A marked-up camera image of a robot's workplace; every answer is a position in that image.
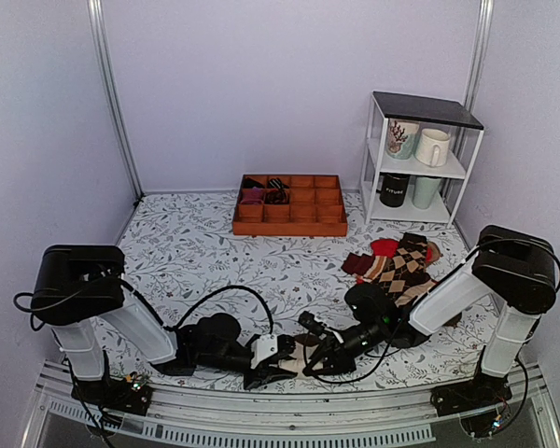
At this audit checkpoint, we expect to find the floral tablecloth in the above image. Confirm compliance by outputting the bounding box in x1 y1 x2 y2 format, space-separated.
119 192 497 394

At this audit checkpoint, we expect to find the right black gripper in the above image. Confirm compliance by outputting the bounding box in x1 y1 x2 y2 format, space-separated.
305 321 385 378

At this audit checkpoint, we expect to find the black striped rolled sock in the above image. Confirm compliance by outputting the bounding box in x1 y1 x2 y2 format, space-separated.
265 177 289 204

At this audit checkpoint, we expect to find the striped maroon sock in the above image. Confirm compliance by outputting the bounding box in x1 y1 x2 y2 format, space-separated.
341 253 392 282

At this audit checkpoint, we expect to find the floral pattern mug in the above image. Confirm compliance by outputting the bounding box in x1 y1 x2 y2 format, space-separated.
386 119 420 160

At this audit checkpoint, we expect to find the cream and brown sock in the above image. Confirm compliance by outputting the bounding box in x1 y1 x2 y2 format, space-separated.
278 333 321 379

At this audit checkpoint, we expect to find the wooden compartment tray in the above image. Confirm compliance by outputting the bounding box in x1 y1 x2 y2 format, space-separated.
232 174 348 237

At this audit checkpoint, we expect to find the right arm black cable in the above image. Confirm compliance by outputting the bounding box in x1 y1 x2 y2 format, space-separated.
301 321 402 385

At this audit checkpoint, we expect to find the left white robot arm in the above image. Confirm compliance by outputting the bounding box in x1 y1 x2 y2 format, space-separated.
16 245 298 405

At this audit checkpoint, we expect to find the white metal shelf rack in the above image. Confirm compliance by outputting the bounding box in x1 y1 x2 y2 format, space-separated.
359 91 484 227

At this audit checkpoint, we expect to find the brown argyle sock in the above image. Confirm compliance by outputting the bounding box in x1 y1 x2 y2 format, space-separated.
361 232 441 308

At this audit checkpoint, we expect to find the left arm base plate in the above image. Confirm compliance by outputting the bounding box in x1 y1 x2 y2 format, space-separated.
71 374 153 416

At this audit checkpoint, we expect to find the red sock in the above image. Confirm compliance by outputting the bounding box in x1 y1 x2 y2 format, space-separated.
354 239 427 284

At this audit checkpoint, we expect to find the white ceramic mug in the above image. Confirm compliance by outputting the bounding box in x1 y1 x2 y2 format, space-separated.
414 128 451 168

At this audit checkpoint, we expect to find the right aluminium corner post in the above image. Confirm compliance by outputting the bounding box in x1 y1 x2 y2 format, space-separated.
463 0 495 112

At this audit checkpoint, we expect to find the dark rolled sock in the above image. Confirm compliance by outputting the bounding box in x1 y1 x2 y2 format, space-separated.
242 177 265 189

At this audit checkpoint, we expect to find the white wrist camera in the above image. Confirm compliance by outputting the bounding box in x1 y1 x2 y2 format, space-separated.
250 334 278 370
298 312 344 346

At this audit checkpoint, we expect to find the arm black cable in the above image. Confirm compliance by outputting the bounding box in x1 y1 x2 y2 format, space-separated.
301 321 402 385
161 284 274 335

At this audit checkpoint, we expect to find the magenta rolled sock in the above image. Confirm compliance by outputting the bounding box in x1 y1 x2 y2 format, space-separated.
239 188 266 205

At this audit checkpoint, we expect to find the black mug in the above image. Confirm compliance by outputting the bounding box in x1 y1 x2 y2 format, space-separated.
379 173 410 208

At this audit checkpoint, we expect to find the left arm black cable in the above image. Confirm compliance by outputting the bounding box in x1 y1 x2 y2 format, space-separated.
161 284 274 335

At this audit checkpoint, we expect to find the aluminium corner post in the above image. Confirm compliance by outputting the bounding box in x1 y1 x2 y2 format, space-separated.
87 0 145 203
463 0 495 112

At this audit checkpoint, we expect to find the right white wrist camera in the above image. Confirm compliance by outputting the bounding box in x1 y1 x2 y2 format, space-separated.
298 312 344 346

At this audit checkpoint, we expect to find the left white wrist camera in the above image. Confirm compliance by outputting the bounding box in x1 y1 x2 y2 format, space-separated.
250 334 278 370

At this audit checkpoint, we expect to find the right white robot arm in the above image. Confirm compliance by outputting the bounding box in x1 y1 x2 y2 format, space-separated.
300 225 560 407

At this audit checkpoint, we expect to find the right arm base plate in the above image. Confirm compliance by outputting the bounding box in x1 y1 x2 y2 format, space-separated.
430 375 512 416

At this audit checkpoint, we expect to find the pale green cup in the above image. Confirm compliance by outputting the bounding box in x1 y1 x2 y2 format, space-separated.
412 176 441 210

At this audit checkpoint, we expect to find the left aluminium corner post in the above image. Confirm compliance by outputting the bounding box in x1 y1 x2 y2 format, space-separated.
87 0 145 203

